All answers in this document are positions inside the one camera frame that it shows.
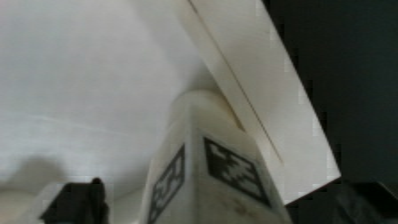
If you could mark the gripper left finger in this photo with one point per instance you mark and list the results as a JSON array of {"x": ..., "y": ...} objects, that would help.
[{"x": 79, "y": 206}]

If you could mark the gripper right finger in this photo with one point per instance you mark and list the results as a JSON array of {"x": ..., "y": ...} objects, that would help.
[{"x": 348, "y": 203}]

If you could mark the white leg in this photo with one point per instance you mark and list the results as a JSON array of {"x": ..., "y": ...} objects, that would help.
[{"x": 211, "y": 186}]

